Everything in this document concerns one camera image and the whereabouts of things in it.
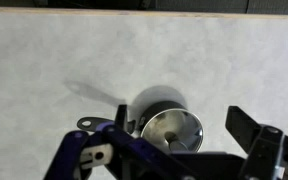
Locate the black cooking pot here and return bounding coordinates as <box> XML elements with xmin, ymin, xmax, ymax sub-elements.
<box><xmin>77</xmin><ymin>101</ymin><xmax>187</xmax><ymax>138</ymax></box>

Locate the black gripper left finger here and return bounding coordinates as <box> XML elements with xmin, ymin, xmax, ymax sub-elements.
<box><xmin>43</xmin><ymin>105</ymin><xmax>198</xmax><ymax>180</ymax></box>

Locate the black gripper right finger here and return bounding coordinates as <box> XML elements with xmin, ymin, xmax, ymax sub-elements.
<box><xmin>225</xmin><ymin>106</ymin><xmax>288</xmax><ymax>180</ymax></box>

